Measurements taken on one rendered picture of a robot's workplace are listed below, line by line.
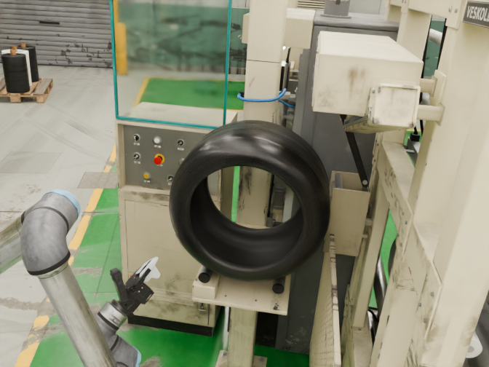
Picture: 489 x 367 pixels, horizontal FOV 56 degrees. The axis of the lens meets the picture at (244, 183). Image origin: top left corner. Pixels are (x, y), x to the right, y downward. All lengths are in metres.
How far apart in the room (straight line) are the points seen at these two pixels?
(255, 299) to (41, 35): 9.66
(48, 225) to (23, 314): 1.89
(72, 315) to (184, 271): 1.26
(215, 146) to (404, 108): 0.67
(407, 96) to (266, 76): 0.81
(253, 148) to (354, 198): 0.56
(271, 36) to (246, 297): 1.00
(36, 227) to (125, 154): 1.18
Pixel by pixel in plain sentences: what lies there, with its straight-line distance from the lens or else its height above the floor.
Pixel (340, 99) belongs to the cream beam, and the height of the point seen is 1.68.
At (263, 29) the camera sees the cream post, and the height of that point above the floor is 1.77.
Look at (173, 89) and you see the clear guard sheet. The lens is 2.22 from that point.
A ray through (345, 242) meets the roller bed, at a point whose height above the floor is 0.96.
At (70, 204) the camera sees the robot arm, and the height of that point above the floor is 1.31.
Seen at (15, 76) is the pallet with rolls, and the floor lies 0.41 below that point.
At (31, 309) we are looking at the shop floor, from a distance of 3.19.
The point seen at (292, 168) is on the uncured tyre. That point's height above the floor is 1.39.
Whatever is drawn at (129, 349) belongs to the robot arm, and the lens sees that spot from 1.70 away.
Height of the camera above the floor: 1.93
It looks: 24 degrees down
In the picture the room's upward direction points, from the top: 4 degrees clockwise
